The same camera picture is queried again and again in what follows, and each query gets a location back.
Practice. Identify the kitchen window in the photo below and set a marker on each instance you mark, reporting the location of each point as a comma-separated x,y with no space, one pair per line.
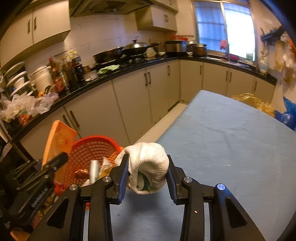
222,27

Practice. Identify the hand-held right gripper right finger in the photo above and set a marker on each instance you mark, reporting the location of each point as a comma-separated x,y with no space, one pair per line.
172,185

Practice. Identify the metal range hood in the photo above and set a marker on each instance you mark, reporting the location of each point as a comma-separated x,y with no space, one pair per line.
108,7

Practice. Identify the black kitchen countertop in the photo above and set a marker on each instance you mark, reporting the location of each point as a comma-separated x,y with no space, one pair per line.
129,69

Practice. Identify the brown snack packet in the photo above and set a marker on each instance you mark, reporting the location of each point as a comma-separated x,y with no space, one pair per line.
81,173

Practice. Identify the blue plastic bag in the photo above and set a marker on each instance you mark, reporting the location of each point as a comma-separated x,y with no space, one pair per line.
286,115

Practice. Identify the crumpled clear plastic bags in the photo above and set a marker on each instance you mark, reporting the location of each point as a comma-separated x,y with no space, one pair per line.
27,104

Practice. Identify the long cardboard box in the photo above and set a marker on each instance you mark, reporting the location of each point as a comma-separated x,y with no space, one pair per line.
60,139

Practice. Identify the brown cooking pot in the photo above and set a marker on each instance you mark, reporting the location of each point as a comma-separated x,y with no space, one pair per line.
197,48

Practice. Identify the row of sauce bottles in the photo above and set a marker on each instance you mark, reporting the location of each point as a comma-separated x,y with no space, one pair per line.
64,71

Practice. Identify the black wok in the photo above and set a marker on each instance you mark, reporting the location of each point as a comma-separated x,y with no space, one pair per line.
136,47

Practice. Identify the white cloth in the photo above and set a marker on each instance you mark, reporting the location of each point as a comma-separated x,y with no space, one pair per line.
148,160

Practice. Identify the orange plastic basket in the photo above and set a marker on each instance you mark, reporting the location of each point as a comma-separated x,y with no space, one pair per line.
92,148

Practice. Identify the beige lower kitchen cabinets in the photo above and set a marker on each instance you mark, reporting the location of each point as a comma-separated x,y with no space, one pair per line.
134,99

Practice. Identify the pink cloth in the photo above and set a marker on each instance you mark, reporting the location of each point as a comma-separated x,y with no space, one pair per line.
223,44

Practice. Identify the beige upper wall cabinet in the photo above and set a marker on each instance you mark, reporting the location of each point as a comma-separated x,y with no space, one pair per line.
157,19
34,25

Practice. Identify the dish rack with plates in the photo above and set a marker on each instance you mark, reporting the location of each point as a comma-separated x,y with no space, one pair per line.
16,78

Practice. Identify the black wall hook rack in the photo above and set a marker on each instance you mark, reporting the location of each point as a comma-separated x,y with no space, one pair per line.
272,33

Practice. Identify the hanging plastic bags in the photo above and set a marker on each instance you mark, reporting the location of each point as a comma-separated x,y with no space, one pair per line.
284,58

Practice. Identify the green vegetables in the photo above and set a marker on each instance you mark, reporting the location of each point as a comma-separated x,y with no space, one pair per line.
108,68

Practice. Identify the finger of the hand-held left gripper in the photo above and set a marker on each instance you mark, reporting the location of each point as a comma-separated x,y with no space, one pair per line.
57,160

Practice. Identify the yellow plastic bag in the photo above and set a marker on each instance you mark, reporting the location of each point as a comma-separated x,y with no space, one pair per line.
249,98

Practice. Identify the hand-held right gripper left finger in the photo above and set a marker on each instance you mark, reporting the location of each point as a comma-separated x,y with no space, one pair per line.
123,185

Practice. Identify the white rice cooker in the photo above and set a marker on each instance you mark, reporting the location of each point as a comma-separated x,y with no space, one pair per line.
41,77

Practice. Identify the metal cooker pot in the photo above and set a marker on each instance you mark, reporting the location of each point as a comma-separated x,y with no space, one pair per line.
175,46

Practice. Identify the black frying pan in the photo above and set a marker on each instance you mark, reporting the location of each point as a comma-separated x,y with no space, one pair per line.
108,54

